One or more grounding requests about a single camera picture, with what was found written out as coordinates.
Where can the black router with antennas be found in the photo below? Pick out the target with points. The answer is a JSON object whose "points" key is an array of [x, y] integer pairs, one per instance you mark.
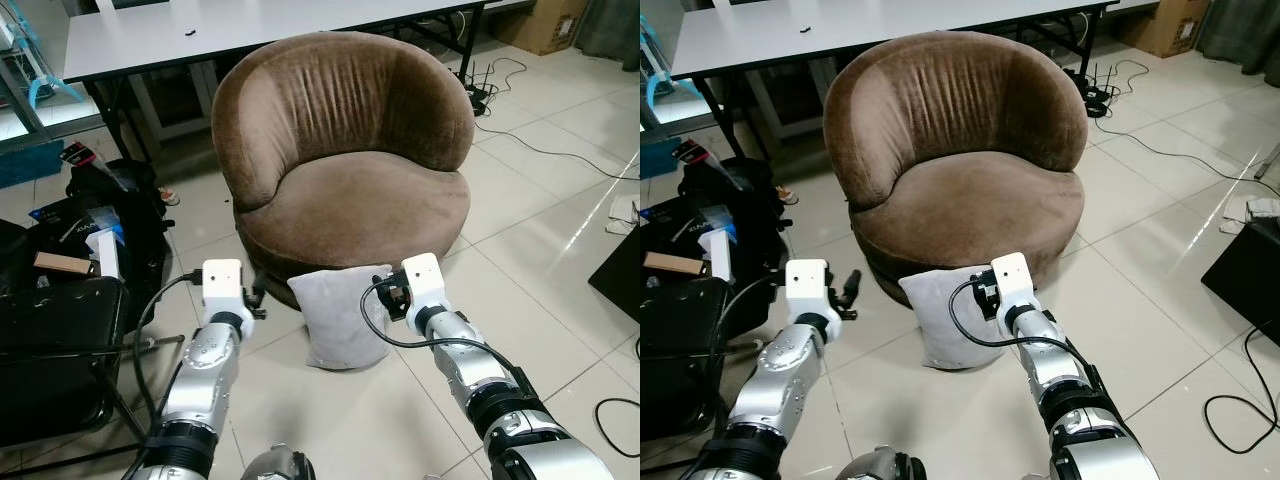
{"points": [[480, 95], [1097, 97]]}

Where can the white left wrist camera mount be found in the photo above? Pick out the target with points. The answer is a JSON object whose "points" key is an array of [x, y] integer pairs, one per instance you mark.
{"points": [[223, 285], [806, 285]]}

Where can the brown cardboard box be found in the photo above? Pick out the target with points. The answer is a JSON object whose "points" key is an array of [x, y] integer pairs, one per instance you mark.
{"points": [[540, 25], [1165, 28]]}

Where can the brown wooden block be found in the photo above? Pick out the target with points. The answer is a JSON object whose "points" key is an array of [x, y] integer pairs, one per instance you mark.
{"points": [[675, 263], [62, 263]]}

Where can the small red can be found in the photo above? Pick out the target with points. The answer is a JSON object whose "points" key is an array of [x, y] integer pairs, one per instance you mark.
{"points": [[786, 195], [172, 196]]}

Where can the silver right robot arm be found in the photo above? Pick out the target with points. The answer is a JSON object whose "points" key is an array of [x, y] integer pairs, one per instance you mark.
{"points": [[500, 400], [1085, 400]]}

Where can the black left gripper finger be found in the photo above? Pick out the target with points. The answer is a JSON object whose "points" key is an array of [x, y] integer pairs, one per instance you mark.
{"points": [[854, 285]]}

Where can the brown round velvet sofa chair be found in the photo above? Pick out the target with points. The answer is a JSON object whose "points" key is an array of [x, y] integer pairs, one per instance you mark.
{"points": [[960, 200], [350, 200]]}

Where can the cyan plastic frame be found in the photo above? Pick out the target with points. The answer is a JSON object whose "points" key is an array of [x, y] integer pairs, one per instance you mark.
{"points": [[662, 90], [50, 88]]}

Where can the dark grey curtain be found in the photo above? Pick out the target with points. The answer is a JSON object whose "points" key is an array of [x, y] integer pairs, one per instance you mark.
{"points": [[610, 25], [1240, 28]]}

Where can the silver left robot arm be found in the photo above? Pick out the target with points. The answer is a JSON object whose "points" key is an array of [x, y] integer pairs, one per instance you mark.
{"points": [[200, 385], [780, 385]]}

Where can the grey square pillow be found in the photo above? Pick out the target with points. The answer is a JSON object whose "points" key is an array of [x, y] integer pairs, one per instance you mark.
{"points": [[940, 325], [335, 320]]}

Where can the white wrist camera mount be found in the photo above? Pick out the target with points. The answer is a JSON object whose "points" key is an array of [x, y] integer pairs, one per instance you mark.
{"points": [[1013, 280], [425, 282], [806, 285], [223, 285]]}

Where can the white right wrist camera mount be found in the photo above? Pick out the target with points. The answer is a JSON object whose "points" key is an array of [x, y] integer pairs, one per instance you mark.
{"points": [[1013, 280], [425, 282]]}

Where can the black flat box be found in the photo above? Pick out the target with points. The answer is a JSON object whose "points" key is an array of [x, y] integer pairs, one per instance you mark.
{"points": [[1245, 280], [622, 285]]}

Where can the white crumpled cloth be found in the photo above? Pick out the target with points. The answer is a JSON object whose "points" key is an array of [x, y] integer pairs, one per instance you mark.
{"points": [[1250, 212], [625, 215]]}

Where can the black bag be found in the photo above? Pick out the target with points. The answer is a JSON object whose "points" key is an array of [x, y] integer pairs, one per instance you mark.
{"points": [[135, 215], [745, 210]]}

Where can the white and blue carton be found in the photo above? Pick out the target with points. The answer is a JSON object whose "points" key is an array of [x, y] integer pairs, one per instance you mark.
{"points": [[106, 245], [720, 245]]}

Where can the silver robot leg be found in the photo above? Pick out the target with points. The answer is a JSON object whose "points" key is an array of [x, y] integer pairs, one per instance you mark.
{"points": [[280, 466], [880, 466]]}

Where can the grey long table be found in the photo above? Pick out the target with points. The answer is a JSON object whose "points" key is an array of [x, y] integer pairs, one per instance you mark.
{"points": [[250, 30], [860, 28]]}

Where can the blue plastic crate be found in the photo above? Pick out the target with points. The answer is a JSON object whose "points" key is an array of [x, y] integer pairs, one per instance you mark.
{"points": [[657, 158], [30, 165]]}

